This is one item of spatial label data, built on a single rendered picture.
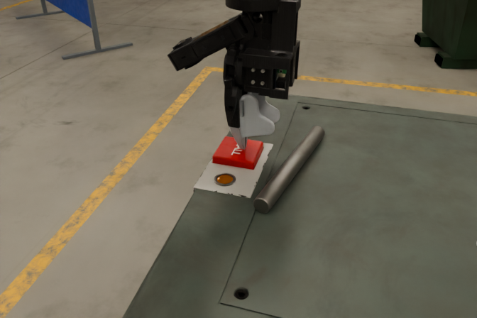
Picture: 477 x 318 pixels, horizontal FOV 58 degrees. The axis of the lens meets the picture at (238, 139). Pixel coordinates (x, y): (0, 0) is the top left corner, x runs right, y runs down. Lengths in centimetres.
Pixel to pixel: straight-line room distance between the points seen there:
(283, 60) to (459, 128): 37
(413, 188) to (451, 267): 13
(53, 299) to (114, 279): 27
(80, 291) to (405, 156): 178
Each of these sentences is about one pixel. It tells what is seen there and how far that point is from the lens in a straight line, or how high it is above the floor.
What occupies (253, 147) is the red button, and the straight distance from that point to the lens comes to 61.
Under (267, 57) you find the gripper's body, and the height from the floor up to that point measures 142.
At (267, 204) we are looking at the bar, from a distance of 50.
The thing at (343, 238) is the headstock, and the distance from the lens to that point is 49.
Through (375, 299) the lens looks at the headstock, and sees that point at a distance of 45.
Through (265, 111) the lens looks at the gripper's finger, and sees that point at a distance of 59.
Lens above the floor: 159
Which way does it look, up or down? 30 degrees down
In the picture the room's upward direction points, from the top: straight up
